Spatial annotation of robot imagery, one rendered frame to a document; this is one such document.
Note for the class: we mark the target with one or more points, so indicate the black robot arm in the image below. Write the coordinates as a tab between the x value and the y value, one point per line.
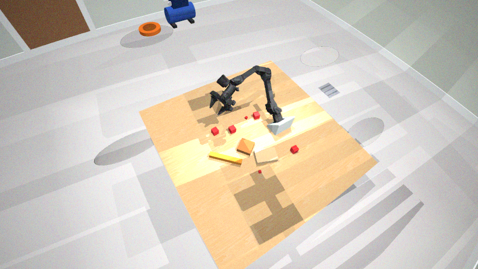
265	74

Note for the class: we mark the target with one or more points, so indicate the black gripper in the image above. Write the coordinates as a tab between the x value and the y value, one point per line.
215	97

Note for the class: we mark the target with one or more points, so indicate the yellow long wooden board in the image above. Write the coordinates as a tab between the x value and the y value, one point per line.
226	158

